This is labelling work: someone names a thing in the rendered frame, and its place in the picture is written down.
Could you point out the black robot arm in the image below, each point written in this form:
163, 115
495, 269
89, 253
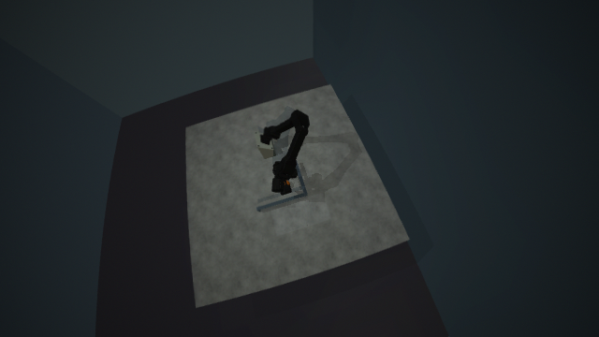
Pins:
286, 168

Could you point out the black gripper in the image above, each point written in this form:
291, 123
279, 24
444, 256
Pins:
287, 188

